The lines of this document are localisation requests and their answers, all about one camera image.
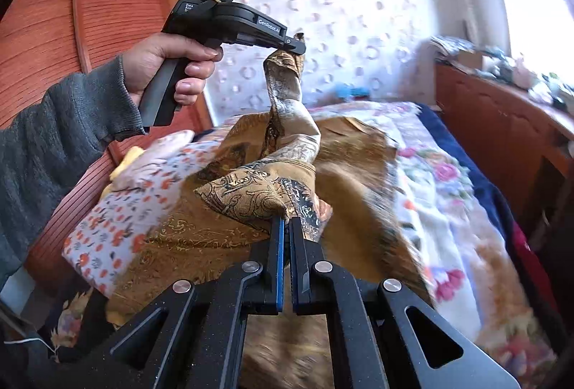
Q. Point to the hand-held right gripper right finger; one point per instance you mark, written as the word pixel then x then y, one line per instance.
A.
pixel 301 272

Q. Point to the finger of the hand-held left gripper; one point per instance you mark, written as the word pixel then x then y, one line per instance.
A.
pixel 293 44

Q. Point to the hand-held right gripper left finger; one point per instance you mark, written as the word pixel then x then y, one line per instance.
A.
pixel 280 263

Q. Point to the golden brown patterned garment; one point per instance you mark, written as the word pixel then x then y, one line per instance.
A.
pixel 358 173

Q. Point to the person's left hand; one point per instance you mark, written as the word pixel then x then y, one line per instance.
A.
pixel 143 57

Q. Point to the sheer circle pattern curtain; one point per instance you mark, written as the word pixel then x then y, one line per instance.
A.
pixel 358 12

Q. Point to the blue plastic object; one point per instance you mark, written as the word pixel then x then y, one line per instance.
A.
pixel 352 92

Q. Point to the brown slatted wooden wardrobe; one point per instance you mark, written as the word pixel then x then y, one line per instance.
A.
pixel 112 12

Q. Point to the floral bed blanket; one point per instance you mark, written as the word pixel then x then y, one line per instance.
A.
pixel 439 209

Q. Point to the folded patterned cloth stack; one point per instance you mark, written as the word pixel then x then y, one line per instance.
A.
pixel 448 46

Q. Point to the orange flowered white pillow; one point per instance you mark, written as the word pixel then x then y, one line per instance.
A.
pixel 134 209

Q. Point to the yellow cloth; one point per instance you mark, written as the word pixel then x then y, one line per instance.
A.
pixel 128 158

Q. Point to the cardboard box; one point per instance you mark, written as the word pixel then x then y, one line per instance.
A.
pixel 468 59

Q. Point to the navy blue blanket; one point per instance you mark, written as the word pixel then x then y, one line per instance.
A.
pixel 475 182

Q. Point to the brown wooden low cabinet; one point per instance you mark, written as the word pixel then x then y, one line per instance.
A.
pixel 493 111

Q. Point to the red cloth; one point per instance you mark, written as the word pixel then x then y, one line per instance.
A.
pixel 527 254

